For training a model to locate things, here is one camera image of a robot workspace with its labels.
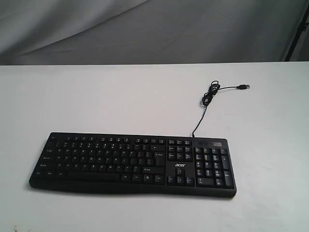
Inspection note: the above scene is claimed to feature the black Acer keyboard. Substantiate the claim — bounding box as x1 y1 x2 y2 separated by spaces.
29 132 237 198

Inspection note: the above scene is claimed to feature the grey backdrop cloth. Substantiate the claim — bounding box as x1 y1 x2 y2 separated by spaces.
0 0 309 65

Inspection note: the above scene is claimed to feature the black tripod stand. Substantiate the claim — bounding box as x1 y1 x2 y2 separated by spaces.
282 0 309 62

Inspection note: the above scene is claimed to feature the black USB cable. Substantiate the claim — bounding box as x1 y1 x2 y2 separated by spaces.
192 80 251 138

